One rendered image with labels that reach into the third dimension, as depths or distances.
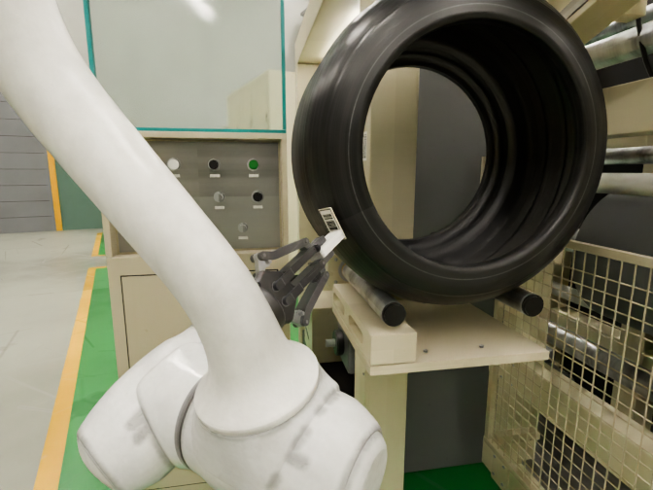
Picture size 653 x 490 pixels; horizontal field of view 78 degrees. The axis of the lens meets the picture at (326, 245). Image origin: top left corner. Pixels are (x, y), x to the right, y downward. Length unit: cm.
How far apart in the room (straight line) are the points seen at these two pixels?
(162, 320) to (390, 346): 83
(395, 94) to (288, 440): 92
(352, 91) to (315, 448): 53
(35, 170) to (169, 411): 921
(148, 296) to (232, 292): 109
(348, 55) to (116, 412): 58
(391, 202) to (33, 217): 888
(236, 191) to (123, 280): 44
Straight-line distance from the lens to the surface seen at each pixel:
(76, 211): 957
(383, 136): 108
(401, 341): 77
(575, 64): 87
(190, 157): 134
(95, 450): 44
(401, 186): 110
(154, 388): 43
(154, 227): 30
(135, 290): 137
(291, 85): 421
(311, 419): 32
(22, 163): 958
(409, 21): 74
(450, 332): 95
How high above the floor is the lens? 115
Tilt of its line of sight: 10 degrees down
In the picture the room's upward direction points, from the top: straight up
